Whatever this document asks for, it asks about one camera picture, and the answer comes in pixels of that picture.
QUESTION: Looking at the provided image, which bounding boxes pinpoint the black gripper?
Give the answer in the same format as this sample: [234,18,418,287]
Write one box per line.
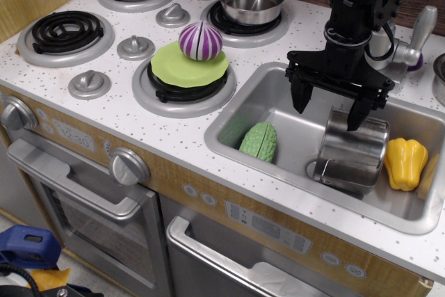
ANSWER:
[286,43,395,131]

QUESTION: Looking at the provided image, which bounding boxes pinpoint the steel pot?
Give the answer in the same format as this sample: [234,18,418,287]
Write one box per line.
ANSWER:
[313,108,390,195]
[432,54,445,106]

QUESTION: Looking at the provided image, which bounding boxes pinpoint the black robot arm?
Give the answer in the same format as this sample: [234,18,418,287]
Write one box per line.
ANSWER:
[286,0,401,131]

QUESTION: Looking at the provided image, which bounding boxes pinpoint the silver toy sink basin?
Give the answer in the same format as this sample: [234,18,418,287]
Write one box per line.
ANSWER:
[204,63,444,234]

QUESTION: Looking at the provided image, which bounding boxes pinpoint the green toy bitter melon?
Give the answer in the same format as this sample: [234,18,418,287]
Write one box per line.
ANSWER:
[238,122,277,163]

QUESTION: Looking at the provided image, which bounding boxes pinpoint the purple toy behind faucet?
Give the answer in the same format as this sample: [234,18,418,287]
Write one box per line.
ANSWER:
[405,49,423,72]

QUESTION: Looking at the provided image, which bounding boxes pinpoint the yellow toy bell pepper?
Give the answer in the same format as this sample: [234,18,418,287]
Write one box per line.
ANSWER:
[384,138,429,192]

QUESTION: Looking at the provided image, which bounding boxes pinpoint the purple white toy onion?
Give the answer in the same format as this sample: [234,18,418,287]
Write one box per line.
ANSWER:
[178,20,223,61]

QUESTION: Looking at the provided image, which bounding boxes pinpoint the light green plate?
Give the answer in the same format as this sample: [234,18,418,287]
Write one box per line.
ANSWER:
[150,42,229,88]

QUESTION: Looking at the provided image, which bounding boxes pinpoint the front right black burner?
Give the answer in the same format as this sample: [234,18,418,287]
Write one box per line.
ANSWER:
[131,61,236,118]

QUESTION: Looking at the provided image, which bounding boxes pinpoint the silver stove knob upper middle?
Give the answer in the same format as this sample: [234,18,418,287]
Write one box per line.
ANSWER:
[156,3,191,29]

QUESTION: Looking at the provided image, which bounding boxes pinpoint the silver stove knob lower middle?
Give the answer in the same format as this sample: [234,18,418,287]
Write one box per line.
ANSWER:
[117,35,156,61]

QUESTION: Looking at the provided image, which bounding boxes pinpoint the silver dishwasher door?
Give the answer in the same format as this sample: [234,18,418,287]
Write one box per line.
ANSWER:
[166,216,356,297]

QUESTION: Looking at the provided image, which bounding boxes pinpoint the silver oven dial right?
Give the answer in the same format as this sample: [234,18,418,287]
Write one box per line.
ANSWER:
[108,147,150,186]

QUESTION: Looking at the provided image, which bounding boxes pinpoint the silver oven dial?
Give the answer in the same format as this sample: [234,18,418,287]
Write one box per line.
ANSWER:
[108,147,150,186]
[1,95,39,131]

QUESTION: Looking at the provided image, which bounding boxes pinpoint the silver stove knob front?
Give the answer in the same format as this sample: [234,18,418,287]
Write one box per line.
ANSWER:
[68,70,111,100]

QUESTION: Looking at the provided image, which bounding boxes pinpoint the silver oven door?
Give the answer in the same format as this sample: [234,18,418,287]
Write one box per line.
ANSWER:
[7,139,172,296]

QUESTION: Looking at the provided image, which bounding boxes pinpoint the front left black burner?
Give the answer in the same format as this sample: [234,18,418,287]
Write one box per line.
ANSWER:
[17,10,115,68]

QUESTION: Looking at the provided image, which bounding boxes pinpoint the silver oven dial left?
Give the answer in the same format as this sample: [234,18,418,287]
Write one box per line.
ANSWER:
[1,95,39,131]

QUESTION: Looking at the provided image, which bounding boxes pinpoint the yellow cloth on floor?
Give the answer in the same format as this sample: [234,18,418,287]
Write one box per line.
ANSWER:
[31,268,71,291]

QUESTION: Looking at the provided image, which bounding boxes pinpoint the blue clamp tool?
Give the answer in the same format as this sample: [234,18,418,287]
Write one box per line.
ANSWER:
[1,225,62,269]

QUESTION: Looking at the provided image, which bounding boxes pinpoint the silver faucet lever handle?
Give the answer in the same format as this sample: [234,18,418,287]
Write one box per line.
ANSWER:
[392,5,438,65]

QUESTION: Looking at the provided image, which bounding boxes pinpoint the black cable on floor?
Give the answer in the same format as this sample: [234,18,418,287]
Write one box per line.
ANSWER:
[0,262,39,297]

